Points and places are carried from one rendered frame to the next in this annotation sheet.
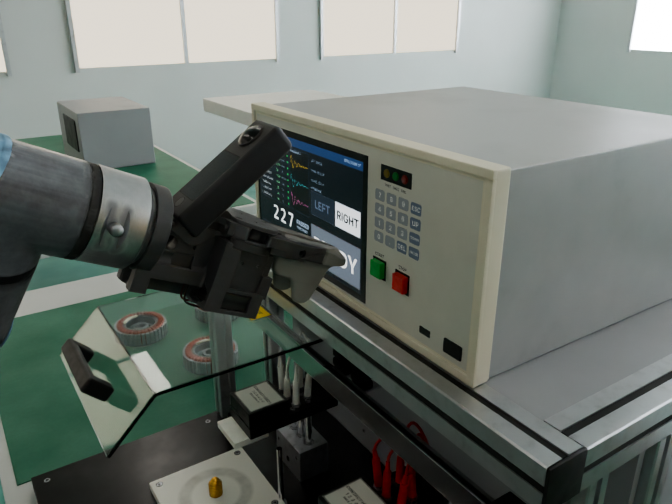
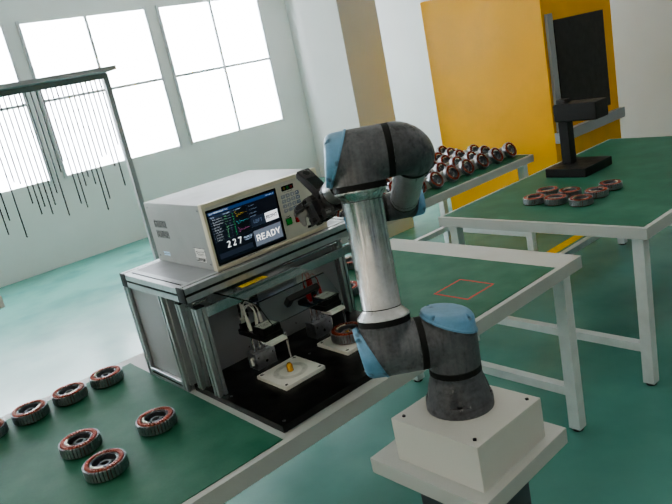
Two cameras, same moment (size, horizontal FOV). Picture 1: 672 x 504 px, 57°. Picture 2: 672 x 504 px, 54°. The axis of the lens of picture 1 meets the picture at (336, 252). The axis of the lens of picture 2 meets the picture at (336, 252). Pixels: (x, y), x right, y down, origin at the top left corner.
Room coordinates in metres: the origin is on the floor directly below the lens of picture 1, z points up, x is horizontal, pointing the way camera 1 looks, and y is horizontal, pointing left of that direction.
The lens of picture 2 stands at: (0.65, 2.02, 1.63)
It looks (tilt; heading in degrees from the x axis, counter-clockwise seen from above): 16 degrees down; 265
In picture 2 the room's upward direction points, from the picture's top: 12 degrees counter-clockwise
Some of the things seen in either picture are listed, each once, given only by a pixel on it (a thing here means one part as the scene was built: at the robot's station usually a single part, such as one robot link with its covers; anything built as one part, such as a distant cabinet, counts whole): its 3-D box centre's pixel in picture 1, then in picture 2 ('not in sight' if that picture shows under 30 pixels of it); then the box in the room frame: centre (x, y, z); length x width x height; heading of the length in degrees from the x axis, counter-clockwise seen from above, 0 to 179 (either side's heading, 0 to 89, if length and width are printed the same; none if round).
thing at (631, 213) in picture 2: not in sight; (628, 236); (-1.28, -1.36, 0.38); 1.85 x 1.10 x 0.75; 33
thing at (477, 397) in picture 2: not in sight; (457, 383); (0.33, 0.71, 0.90); 0.15 x 0.15 x 0.10
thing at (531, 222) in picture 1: (466, 192); (235, 214); (0.76, -0.17, 1.22); 0.44 x 0.39 x 0.20; 33
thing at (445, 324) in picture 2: not in sight; (447, 336); (0.33, 0.71, 1.02); 0.13 x 0.12 x 0.14; 176
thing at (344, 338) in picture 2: not in sight; (347, 332); (0.50, 0.04, 0.80); 0.11 x 0.11 x 0.04
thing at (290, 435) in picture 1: (301, 448); (262, 356); (0.78, 0.05, 0.80); 0.07 x 0.05 x 0.06; 33
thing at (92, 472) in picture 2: not in sight; (105, 465); (1.21, 0.44, 0.77); 0.11 x 0.11 x 0.04
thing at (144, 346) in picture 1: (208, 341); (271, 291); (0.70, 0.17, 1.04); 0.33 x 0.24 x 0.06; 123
